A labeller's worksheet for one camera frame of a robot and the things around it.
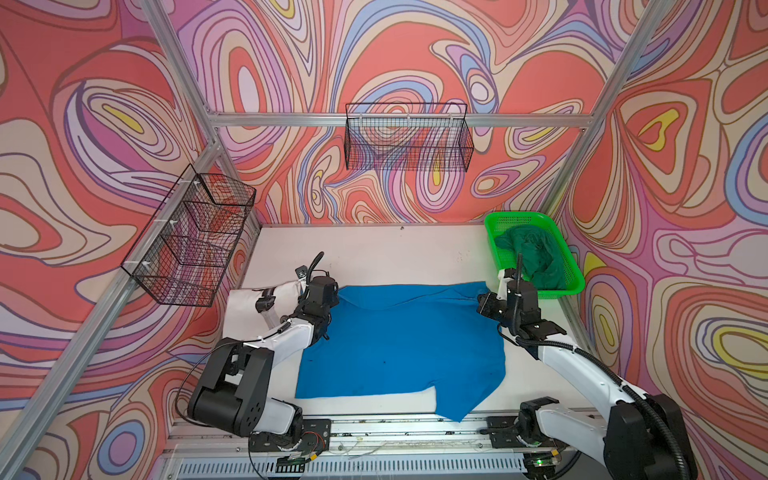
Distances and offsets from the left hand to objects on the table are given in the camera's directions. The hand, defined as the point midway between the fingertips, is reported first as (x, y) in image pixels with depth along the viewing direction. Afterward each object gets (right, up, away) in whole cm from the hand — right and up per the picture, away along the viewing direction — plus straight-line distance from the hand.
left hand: (327, 285), depth 93 cm
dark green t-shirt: (+73, +8, +11) cm, 74 cm away
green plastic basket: (+64, +8, +19) cm, 68 cm away
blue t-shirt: (+34, -16, -2) cm, 38 cm away
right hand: (+47, -4, -5) cm, 47 cm away
